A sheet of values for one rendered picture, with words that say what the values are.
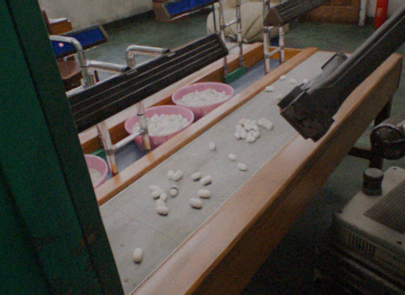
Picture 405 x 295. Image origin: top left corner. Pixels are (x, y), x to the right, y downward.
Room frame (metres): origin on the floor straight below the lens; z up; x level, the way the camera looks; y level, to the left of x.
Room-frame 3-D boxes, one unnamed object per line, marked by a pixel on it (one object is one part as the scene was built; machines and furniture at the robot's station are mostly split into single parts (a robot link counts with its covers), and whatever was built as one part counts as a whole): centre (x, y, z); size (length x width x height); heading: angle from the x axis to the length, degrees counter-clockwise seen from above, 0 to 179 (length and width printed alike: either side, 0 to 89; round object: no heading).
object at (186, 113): (1.38, 0.15, 0.72); 0.27 x 0.27 x 0.10
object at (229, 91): (1.60, -0.03, 0.72); 0.27 x 0.27 x 0.10
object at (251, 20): (4.38, -0.72, 0.40); 0.74 x 0.56 x 0.38; 137
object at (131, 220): (1.29, -0.22, 0.73); 1.81 x 0.30 x 0.02; 140
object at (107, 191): (1.41, -0.08, 0.71); 1.81 x 0.05 x 0.11; 140
